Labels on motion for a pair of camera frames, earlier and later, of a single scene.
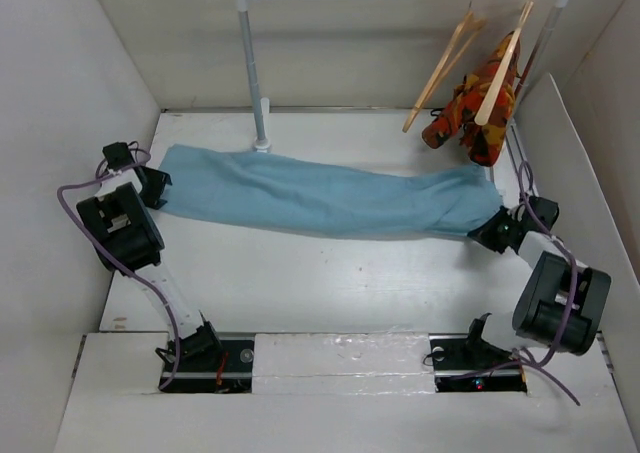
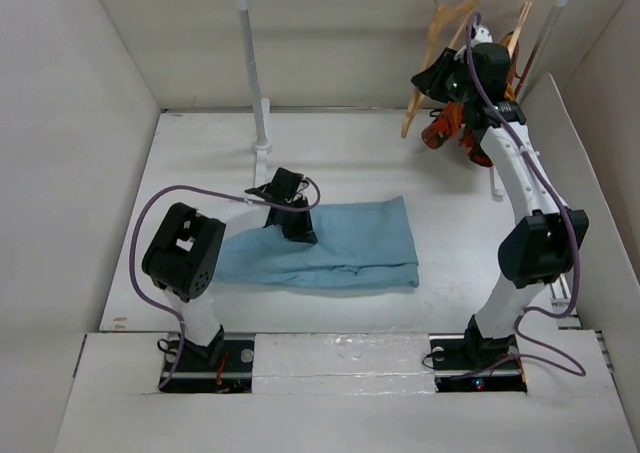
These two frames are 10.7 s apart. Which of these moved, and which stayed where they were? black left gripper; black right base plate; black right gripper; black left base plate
Moved: black left gripper; black right gripper
Stayed: black right base plate; black left base plate
